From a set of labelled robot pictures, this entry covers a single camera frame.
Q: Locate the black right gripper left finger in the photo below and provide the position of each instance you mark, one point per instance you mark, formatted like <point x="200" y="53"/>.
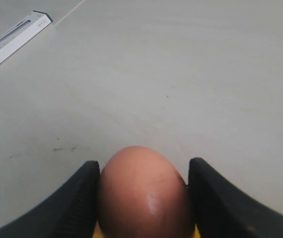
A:
<point x="70" y="212"/>

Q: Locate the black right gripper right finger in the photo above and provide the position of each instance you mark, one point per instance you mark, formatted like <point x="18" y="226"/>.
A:
<point x="221" y="210"/>

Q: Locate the brown egg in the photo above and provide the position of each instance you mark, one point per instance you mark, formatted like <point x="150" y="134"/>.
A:
<point x="142" y="195"/>

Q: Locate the yellow plastic egg tray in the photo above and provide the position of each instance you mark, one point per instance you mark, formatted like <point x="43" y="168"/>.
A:
<point x="98" y="234"/>

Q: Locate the white pen box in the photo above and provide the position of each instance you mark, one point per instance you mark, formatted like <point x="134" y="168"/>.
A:
<point x="22" y="32"/>

